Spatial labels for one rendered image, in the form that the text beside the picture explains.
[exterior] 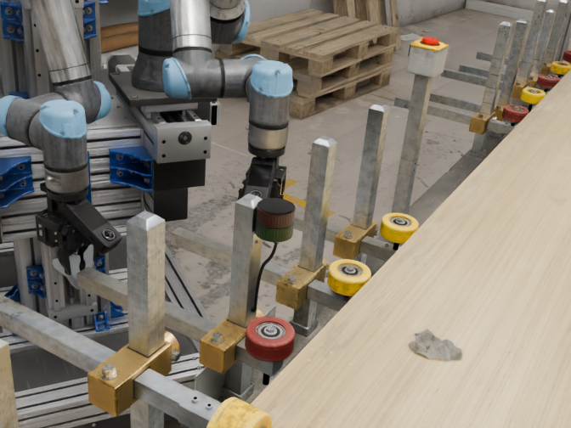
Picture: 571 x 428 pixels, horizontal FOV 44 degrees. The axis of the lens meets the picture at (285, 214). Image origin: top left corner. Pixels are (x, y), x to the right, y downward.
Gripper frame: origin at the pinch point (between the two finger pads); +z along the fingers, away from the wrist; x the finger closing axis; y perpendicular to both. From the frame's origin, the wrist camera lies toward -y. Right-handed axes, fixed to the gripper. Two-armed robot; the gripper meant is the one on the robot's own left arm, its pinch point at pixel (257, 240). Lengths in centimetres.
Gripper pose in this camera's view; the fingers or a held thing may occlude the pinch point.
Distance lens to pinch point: 142.7
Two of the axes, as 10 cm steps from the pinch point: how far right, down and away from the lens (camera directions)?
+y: 1.8, -4.4, 8.8
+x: -9.8, -1.6, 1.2
